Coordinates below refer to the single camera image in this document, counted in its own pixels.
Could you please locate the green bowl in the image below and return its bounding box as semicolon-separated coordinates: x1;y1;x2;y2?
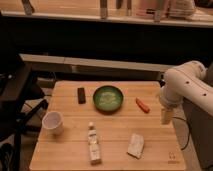
93;85;124;112

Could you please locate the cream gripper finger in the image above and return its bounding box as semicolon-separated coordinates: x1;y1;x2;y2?
161;108;173;124

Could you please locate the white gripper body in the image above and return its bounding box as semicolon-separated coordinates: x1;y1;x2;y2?
159;86;183;108

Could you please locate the dark brown chocolate bar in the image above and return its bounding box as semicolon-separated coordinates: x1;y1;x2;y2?
77;87;86;104

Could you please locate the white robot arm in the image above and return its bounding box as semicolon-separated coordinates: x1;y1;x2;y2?
159;61;213;124

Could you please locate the white squeeze bottle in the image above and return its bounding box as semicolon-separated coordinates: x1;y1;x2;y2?
88;122;102;165

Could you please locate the black stand at left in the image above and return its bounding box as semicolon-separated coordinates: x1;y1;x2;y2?
0;13;50;171

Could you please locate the black cable at right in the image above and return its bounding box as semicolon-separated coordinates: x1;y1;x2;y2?
172;115;191;151

